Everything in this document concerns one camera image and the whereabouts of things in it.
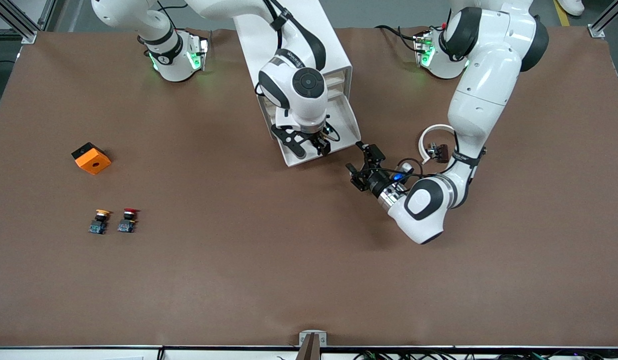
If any red push button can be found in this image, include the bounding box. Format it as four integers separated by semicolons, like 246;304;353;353
117;207;140;234

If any orange and black button box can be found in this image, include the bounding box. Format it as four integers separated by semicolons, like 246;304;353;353
71;142;112;176

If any yellow push button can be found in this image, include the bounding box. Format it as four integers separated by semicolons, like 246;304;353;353
87;209;112;235

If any dark brown small component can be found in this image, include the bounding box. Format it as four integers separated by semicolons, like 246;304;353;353
426;142;450;164

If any brown table mat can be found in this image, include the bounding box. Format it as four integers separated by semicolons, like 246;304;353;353
0;27;618;348

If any grey base connector plate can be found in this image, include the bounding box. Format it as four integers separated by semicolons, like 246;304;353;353
413;31;436;67
186;36;210;72

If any white curved plastic ring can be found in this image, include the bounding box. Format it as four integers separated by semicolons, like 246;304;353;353
418;123;457;165

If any black base cable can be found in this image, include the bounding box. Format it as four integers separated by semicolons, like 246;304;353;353
375;24;421;53

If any grey camera bracket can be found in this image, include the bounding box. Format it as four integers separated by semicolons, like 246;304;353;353
298;330;328;348

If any aluminium frame post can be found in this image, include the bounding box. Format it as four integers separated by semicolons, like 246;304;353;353
0;0;57;45
587;0;618;39

